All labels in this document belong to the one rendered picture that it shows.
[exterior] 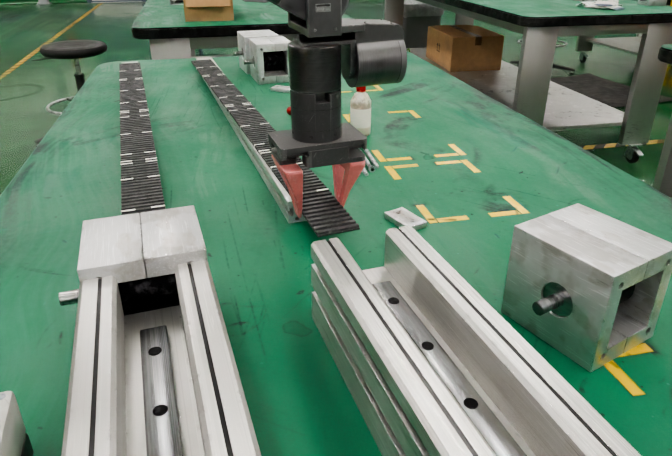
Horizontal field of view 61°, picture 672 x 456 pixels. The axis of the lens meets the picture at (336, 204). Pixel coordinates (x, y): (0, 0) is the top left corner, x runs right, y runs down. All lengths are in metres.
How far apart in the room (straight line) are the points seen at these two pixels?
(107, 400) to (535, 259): 0.36
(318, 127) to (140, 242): 0.23
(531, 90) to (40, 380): 2.66
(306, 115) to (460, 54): 3.63
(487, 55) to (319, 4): 3.74
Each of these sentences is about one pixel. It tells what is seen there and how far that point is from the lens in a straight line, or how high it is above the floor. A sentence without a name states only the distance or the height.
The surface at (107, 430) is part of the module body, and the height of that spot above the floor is 0.86.
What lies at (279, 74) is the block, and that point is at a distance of 1.44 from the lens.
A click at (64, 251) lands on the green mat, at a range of 0.73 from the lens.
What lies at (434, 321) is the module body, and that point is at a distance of 0.47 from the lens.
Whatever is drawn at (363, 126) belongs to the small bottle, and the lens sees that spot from 1.02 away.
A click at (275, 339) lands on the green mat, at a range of 0.53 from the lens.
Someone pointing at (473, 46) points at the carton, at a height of 0.39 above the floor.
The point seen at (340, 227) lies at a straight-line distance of 0.64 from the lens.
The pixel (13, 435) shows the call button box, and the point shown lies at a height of 0.82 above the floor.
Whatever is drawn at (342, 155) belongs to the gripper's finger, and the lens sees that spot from 0.64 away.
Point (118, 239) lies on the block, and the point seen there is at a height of 0.87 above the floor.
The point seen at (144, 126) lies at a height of 0.81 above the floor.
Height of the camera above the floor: 1.11
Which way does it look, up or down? 26 degrees down
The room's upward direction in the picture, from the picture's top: straight up
